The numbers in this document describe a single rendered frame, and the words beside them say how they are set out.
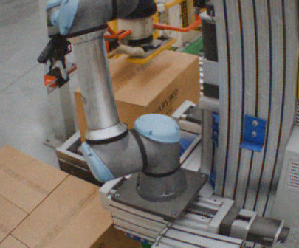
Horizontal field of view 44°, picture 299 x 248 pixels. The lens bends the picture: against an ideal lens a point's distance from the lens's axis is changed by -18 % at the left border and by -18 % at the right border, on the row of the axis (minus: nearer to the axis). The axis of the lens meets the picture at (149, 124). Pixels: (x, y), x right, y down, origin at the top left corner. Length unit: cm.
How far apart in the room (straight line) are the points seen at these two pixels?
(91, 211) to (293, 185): 109
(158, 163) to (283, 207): 45
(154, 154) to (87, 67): 29
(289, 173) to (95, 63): 63
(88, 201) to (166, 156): 91
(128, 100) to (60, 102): 133
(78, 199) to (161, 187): 87
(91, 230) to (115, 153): 82
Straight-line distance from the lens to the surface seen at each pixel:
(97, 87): 108
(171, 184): 124
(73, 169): 229
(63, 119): 328
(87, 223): 191
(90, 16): 105
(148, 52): 203
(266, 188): 132
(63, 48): 161
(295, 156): 116
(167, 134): 114
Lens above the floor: 190
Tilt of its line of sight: 33 degrees down
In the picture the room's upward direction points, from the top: 4 degrees counter-clockwise
